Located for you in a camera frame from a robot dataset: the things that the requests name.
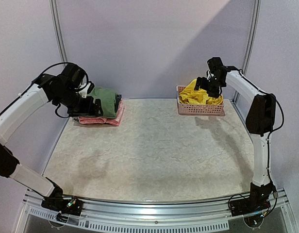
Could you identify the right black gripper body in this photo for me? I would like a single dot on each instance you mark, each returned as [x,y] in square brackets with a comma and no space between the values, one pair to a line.
[210,85]

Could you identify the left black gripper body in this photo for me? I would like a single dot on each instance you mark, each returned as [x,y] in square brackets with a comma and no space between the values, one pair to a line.
[82,108]

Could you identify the yellow garment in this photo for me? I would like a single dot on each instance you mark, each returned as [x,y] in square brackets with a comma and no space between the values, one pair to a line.
[200,97]

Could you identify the green tank top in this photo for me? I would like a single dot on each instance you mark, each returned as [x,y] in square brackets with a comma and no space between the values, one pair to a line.
[107,97]

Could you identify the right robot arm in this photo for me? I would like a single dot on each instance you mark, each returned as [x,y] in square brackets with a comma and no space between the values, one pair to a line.
[259,120]

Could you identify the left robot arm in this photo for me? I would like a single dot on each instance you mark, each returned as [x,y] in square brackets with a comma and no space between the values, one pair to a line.
[70,88]

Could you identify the pink plastic basket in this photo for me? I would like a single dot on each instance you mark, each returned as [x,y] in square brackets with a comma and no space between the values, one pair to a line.
[197,109]

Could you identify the folded navy graphic shirt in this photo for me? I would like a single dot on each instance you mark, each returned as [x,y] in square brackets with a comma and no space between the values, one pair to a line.
[118,98]

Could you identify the folded pink garment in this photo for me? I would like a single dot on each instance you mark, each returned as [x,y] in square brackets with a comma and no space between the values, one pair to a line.
[102,120]

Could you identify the right aluminium frame post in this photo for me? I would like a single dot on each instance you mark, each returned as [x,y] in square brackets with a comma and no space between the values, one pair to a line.
[251,36]

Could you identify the aluminium frame post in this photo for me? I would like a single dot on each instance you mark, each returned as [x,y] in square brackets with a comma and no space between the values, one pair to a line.
[251,36]
[57,30]

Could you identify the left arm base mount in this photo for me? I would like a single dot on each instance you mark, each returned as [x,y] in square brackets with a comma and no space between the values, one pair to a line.
[64,205]

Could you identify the left aluminium frame post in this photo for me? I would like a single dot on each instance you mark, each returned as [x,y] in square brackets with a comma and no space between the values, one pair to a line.
[57,30]

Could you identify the aluminium front rail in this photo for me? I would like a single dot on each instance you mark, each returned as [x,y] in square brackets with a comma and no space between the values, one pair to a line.
[197,216]

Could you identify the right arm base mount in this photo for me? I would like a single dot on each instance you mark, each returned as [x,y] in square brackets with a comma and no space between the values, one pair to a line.
[258,205]

